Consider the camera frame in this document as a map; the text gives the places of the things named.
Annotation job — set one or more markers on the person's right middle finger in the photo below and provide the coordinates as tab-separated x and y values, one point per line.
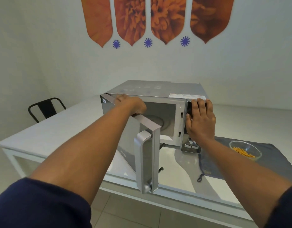
202	106

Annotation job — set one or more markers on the person's left hand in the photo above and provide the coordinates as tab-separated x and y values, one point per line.
134	104

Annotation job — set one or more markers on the person's left forearm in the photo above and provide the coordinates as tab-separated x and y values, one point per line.
89	149

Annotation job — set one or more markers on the orange pasta pieces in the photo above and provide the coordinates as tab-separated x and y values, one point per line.
243	152

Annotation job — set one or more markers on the person's right thumb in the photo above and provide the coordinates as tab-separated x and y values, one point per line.
188	122

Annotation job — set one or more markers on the dark blue left sleeve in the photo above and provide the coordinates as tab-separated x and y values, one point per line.
41	206

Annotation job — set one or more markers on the dark blue right sleeve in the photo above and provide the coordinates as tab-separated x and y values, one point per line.
284	208

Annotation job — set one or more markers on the black metal chair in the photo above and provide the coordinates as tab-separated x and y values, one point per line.
47	108

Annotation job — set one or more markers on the person's right hand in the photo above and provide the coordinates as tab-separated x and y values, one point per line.
201	125

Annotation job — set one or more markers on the person's right forearm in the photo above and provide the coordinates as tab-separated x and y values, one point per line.
240	173

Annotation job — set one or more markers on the person's left fingers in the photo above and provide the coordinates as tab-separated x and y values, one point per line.
120	97

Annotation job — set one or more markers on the clear glass bowl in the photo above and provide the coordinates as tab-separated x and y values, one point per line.
253	147

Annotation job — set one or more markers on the silver microwave oven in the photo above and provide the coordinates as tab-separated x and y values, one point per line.
160	90

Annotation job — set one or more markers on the grey cloth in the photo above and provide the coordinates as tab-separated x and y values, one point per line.
274	159

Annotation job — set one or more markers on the dark blue sleeve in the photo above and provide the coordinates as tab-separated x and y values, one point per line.
41	206
284	208

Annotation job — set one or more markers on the glass microwave turntable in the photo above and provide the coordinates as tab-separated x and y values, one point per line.
157	121

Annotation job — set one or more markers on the silver microwave door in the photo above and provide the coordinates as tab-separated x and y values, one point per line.
127	140

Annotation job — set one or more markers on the orange flower wall panel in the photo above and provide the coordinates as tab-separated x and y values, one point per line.
97	21
130	18

